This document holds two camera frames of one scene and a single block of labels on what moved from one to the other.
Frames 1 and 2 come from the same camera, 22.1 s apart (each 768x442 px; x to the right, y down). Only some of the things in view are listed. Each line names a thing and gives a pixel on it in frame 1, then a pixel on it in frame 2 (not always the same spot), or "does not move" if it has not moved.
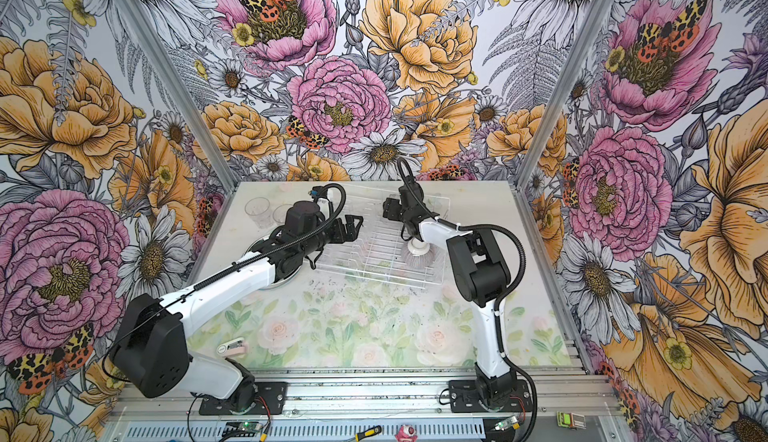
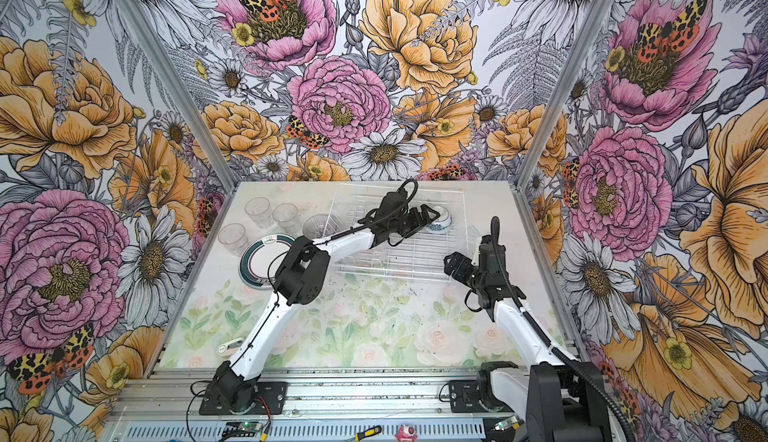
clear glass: x=280 y=214 does not move
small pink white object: x=235 y=347 does not move
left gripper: x=340 y=236 -> x=419 y=222
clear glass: x=258 y=208 does not move
